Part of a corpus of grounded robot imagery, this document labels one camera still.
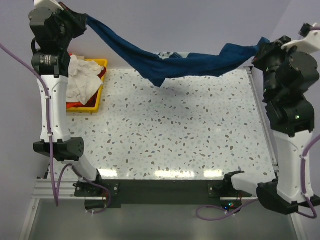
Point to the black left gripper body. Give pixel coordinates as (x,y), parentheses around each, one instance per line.
(77,19)

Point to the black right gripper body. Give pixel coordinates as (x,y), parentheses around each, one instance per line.
(261,53)

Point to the blue printed t-shirt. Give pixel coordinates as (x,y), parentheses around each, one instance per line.
(157,67)

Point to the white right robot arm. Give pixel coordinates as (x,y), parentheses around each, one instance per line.
(289,70)

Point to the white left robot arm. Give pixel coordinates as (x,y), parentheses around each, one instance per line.
(54,27)

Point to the white crumpled t-shirt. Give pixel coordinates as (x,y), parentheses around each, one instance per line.
(89,70)

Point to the red t-shirt in bin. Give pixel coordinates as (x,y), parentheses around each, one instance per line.
(94,86)

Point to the yellow plastic bin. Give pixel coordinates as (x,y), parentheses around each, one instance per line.
(83,108)

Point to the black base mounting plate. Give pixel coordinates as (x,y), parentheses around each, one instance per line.
(116,193)

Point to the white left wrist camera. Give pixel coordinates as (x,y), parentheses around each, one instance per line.
(53,5)

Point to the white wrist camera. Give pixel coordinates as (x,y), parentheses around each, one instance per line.
(53,5)
(309,42)

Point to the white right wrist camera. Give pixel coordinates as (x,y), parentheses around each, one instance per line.
(309,42)

